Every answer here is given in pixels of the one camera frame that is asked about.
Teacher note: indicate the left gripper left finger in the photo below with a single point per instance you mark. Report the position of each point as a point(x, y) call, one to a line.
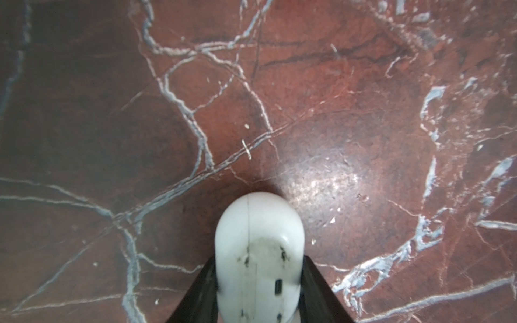
point(199, 304)

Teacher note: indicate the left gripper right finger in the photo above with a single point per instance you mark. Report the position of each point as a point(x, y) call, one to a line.
point(318, 303)

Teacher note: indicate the white oval earphone case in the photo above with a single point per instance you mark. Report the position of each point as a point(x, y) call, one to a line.
point(259, 253)

